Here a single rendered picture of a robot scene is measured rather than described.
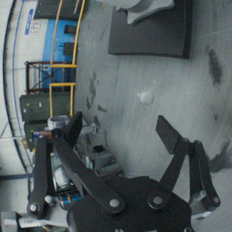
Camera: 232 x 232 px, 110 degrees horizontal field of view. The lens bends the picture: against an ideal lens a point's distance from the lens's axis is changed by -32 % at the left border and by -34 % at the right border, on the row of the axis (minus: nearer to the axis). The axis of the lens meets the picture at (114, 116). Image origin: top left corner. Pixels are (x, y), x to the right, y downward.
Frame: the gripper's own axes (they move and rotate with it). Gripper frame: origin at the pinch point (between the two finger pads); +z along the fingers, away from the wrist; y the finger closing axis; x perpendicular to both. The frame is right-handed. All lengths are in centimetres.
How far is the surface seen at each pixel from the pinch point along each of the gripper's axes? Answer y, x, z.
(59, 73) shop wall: -229, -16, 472
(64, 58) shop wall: -209, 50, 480
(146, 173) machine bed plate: 12.7, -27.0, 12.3
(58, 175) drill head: -44, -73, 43
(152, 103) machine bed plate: 11.2, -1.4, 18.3
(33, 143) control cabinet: -249, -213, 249
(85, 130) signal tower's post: -18, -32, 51
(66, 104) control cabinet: -134, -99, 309
